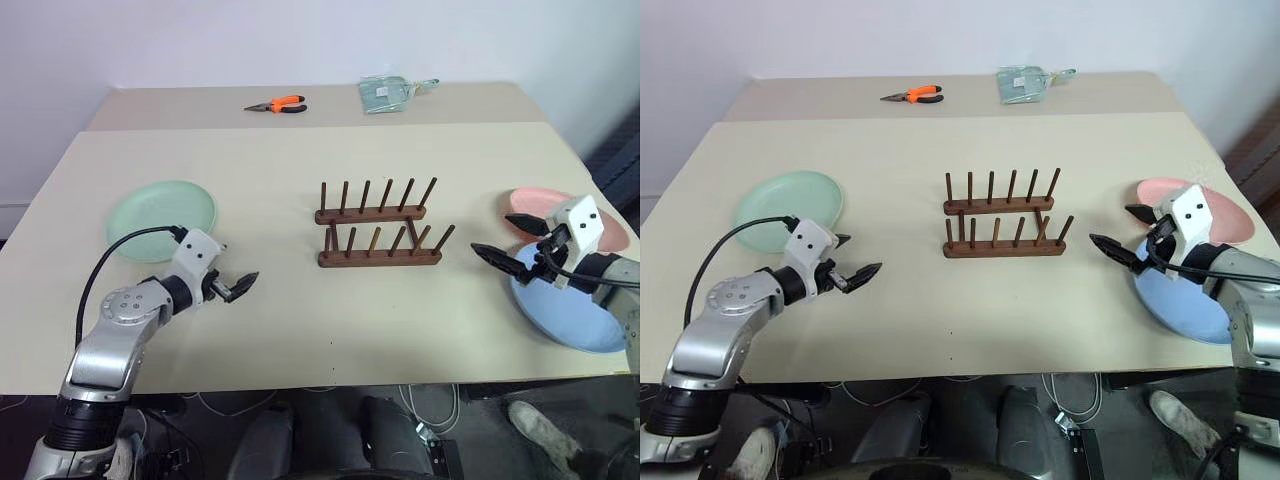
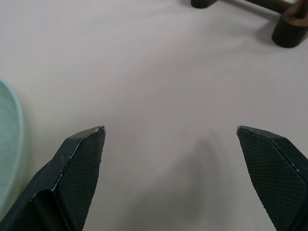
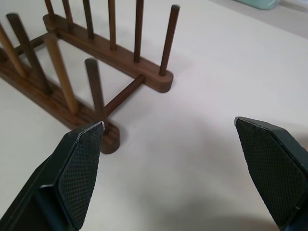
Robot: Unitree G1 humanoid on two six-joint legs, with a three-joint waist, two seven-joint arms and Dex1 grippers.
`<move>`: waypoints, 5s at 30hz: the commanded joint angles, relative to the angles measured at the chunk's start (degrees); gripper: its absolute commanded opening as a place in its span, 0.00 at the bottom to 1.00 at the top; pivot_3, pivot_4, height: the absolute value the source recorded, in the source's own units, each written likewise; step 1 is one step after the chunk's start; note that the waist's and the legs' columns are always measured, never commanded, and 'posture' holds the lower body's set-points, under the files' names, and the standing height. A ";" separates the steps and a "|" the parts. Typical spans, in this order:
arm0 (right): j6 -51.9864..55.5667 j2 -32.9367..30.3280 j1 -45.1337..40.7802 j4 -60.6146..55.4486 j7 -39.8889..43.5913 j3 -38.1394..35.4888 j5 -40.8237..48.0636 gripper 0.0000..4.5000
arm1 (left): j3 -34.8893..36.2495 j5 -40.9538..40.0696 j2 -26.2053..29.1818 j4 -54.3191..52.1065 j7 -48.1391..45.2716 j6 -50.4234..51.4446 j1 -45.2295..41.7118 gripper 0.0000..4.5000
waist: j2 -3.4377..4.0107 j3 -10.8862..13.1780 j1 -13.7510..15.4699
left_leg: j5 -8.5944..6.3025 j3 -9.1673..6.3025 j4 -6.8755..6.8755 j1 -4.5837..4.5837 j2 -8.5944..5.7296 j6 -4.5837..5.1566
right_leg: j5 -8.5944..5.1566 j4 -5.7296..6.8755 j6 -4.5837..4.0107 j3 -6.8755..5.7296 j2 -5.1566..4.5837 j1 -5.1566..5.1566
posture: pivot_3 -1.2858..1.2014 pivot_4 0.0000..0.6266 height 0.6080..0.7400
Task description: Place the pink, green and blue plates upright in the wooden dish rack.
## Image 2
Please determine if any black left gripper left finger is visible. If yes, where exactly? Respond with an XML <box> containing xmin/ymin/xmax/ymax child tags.
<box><xmin>0</xmin><ymin>125</ymin><xmax>106</xmax><ymax>231</ymax></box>

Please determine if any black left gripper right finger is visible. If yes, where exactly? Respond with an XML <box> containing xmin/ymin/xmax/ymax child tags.
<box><xmin>236</xmin><ymin>125</ymin><xmax>308</xmax><ymax>231</ymax></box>

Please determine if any dark wooden stand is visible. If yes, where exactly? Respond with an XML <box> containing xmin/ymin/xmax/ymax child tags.
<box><xmin>190</xmin><ymin>0</ymin><xmax>308</xmax><ymax>49</ymax></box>

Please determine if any green plate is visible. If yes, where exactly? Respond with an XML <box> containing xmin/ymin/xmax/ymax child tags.
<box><xmin>0</xmin><ymin>78</ymin><xmax>25</xmax><ymax>212</ymax></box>

